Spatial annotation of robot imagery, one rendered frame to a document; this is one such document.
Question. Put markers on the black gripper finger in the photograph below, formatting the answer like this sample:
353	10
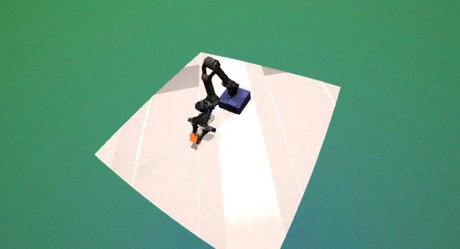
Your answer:
194	128
204	132

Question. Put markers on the orange block with dark square face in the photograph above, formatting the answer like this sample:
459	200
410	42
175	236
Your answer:
195	138

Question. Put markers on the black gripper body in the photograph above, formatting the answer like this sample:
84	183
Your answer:
205	125

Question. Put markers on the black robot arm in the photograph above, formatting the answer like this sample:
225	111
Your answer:
207	104

